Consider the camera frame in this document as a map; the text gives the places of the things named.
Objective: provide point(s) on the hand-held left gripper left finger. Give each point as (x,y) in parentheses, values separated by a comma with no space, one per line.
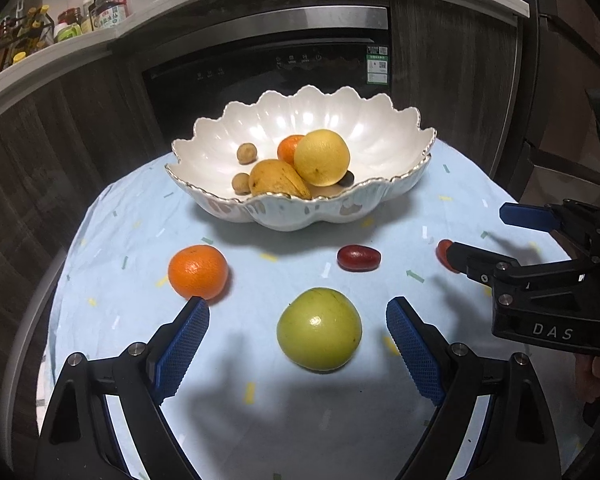
(182,350)

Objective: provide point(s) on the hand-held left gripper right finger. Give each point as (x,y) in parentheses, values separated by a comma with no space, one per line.
(415,352)

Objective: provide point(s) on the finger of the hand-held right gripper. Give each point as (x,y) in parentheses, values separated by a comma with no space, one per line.
(480,262)
(527,215)

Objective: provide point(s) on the red cherry tomato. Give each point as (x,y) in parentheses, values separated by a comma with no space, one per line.
(445,252)

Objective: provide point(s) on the green apple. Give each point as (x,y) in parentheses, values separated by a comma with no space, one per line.
(319,329)

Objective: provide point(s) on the white scalloped bowl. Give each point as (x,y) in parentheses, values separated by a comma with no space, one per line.
(380,130)

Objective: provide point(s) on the brown longan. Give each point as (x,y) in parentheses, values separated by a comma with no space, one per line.
(246,153)
(241,183)

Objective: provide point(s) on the yellow-green lemon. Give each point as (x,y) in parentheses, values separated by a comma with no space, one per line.
(322,156)

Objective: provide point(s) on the person's right hand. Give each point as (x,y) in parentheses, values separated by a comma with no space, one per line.
(592,380)

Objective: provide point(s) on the large orange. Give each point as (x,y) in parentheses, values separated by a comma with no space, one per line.
(198,271)

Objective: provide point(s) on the red date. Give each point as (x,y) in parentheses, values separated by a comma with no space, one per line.
(358,257)

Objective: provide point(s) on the light blue printed tablecloth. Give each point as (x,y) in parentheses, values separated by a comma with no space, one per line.
(280,425)

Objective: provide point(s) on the dark wood cabinet door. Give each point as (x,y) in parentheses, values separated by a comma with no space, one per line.
(55,150)
(455,70)

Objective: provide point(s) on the yellow mango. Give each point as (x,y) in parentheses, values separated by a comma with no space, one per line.
(275,177)

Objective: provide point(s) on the green white label sticker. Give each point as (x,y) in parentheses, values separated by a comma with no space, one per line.
(376,64)

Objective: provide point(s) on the small orange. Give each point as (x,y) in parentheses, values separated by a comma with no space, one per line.
(289,147)

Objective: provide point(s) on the black built-in dishwasher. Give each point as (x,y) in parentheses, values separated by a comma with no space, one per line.
(205,85)

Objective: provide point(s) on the yellow lid jar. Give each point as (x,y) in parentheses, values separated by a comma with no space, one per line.
(19,58)

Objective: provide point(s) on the green white plastic container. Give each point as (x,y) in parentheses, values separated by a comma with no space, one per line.
(67,32)

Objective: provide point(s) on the small white cap bottle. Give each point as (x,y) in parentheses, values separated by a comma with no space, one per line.
(86,19)

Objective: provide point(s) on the dark sauce bottle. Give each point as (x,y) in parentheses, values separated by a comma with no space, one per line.
(94,12)

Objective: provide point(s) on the large soy sauce bottle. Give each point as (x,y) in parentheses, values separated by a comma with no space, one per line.
(111,7)

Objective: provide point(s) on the red lid jar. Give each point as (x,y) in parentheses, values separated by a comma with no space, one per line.
(70,15)

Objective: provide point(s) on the yellow cap oil bottle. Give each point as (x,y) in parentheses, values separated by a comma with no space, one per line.
(44,17)
(32,25)

